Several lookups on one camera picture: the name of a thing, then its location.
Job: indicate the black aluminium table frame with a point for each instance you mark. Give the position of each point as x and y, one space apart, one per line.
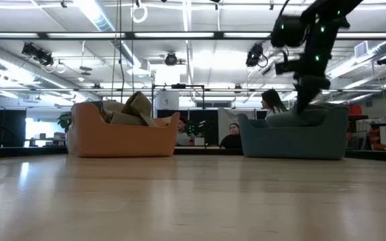
206 151

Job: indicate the beige cap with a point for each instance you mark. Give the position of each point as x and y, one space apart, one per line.
122 117

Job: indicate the person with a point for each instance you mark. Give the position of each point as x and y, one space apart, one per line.
182 132
232 139
273 102

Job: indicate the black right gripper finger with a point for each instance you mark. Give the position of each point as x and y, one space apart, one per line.
303 103

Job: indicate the black ceiling spotlight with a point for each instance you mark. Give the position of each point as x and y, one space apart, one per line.
171 59
37 53
254 55

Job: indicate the teal plastic bin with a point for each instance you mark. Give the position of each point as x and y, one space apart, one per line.
293 142

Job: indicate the green leafy plant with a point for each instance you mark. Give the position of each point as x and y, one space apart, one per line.
65 121

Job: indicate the orange plastic bin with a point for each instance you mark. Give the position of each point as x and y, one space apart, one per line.
122 140

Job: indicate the olive crumpled cloth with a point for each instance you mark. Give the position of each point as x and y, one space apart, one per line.
141 105

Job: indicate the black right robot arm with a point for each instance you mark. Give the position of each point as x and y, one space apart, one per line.
320 33

